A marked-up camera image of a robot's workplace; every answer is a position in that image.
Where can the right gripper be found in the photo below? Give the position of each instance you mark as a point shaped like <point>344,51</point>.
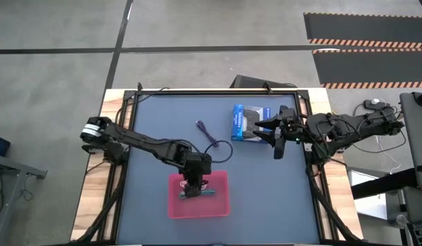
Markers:
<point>290,124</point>

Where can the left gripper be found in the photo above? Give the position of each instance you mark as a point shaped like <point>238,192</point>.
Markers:
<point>197,165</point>

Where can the teal pen-like item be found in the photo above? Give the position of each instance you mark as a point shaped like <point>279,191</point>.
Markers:
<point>208,193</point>

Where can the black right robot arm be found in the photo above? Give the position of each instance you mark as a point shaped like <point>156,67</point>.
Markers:
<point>347,128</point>

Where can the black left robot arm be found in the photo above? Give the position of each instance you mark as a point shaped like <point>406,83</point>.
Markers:
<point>142,140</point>

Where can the pink translucent plastic bin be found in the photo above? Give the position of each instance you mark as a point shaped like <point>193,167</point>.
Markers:
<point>211,205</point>

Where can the blue game controller box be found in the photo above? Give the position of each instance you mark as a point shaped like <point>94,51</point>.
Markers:
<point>239,123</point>

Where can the black flat device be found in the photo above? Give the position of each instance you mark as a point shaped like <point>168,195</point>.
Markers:
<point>252,82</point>

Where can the black orange-striped floor mat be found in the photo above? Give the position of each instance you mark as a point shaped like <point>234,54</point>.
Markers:
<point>371,68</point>
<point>368,27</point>

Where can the white box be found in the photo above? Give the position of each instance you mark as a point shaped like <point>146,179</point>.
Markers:
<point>368,201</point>

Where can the black desk crossbar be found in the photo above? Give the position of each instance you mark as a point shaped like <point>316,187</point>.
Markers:
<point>385,182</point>

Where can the grey side desk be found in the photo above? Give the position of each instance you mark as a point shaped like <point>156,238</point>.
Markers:
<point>417,136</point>

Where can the grey metal desk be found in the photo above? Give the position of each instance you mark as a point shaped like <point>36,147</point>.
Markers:
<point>13,177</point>

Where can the black aluminium rig frame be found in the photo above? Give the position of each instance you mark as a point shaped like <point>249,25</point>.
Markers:
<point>214,92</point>

